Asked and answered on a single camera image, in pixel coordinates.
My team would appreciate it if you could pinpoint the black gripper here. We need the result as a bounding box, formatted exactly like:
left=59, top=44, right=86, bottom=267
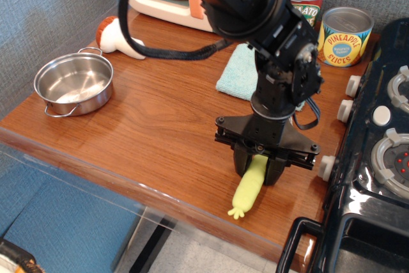
left=215, top=113, right=320, bottom=186

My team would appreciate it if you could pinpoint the spoon with yellow-green handle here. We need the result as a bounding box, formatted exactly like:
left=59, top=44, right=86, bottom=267
left=228, top=155, right=268, bottom=220

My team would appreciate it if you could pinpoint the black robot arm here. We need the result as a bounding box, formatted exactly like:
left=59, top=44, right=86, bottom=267
left=201, top=0, right=323, bottom=185

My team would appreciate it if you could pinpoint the white stove knob front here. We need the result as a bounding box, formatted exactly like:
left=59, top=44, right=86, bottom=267
left=318, top=155, right=336, bottom=182

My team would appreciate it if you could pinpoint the white stove knob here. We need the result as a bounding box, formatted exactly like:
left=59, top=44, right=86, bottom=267
left=345, top=75, right=361, bottom=98
left=318, top=155, right=336, bottom=182
left=337, top=100, right=353, bottom=123

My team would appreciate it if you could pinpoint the light blue folded cloth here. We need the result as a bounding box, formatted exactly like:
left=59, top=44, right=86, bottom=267
left=215, top=43, right=304, bottom=112

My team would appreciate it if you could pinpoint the white stove knob middle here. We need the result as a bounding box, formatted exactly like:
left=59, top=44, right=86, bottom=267
left=337, top=100, right=353, bottom=123

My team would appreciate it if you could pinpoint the black toy stove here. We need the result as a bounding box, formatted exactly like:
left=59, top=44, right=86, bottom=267
left=277, top=18, right=408, bottom=272

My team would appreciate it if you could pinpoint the white stove knob rear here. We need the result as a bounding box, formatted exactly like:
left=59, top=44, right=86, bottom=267
left=345, top=75, right=361, bottom=98

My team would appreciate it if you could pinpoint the pineapple slices can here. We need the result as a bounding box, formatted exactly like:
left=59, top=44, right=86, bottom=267
left=318, top=7, right=374, bottom=68

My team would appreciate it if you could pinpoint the plush mushroom toy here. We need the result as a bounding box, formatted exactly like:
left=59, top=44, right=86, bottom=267
left=96, top=16, right=145, bottom=60

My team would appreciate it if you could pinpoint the small steel pot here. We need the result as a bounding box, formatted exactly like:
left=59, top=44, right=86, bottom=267
left=33, top=47, right=114, bottom=118

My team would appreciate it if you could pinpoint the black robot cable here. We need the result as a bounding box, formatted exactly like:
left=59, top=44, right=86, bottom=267
left=118, top=0, right=233, bottom=61

